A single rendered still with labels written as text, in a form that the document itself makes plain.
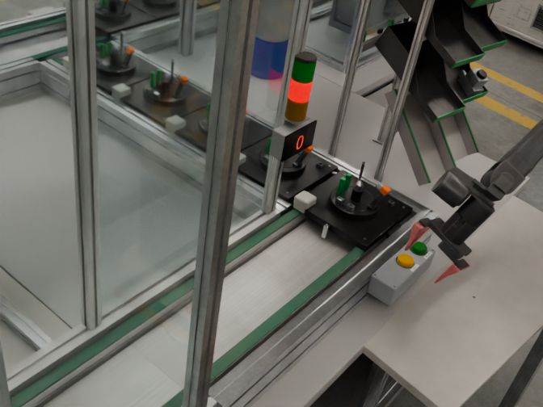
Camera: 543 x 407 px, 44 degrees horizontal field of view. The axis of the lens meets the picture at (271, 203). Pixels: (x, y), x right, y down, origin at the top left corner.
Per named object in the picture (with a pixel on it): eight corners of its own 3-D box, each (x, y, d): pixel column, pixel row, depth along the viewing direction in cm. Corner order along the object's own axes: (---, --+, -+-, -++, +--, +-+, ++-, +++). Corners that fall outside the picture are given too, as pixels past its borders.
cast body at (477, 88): (477, 96, 194) (494, 81, 189) (467, 98, 192) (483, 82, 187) (464, 73, 197) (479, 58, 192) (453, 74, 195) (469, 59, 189)
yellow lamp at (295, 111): (309, 117, 157) (313, 99, 154) (296, 124, 154) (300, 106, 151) (292, 108, 159) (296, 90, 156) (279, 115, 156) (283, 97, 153)
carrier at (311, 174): (337, 172, 196) (346, 136, 189) (287, 204, 180) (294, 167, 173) (274, 137, 207) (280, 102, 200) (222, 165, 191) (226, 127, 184)
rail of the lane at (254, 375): (429, 241, 191) (440, 211, 185) (217, 436, 132) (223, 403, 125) (413, 231, 194) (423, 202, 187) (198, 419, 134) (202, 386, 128)
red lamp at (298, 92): (313, 98, 154) (317, 80, 151) (300, 105, 151) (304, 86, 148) (296, 90, 156) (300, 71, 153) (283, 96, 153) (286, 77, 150)
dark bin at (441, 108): (460, 112, 186) (477, 95, 181) (432, 123, 179) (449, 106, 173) (403, 36, 193) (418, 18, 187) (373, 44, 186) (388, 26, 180)
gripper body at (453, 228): (434, 223, 149) (456, 199, 145) (466, 256, 145) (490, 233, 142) (423, 226, 143) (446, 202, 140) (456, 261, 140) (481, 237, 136)
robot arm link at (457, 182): (518, 179, 135) (503, 182, 144) (473, 144, 136) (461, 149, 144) (481, 224, 135) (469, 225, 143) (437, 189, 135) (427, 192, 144)
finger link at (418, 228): (405, 241, 153) (432, 212, 149) (427, 263, 151) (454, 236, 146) (393, 245, 148) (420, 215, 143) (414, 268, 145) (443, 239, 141)
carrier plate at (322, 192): (411, 213, 185) (413, 207, 184) (365, 252, 169) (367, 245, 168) (341, 174, 196) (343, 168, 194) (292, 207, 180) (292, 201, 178)
